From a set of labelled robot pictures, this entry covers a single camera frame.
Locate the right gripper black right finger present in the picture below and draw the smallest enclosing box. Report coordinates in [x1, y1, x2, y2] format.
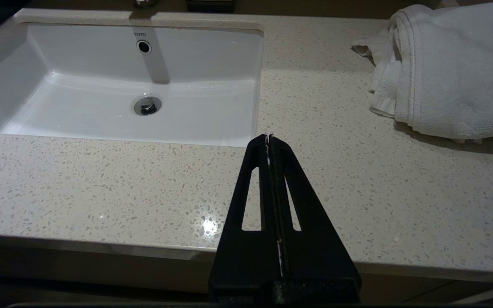
[270, 134, 362, 303]

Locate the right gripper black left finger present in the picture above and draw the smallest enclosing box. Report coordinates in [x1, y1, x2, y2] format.
[208, 134, 283, 302]

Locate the chrome sink drain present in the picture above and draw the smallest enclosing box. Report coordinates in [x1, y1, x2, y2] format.
[134, 95, 163, 116]

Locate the white rectangular sink basin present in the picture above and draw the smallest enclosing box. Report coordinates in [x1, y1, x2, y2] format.
[0, 22, 264, 147]

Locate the white crumpled towel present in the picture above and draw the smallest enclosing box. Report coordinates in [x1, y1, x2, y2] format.
[351, 2, 493, 144]

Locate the black square soap dish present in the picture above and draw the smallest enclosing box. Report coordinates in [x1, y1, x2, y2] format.
[186, 0, 238, 12]

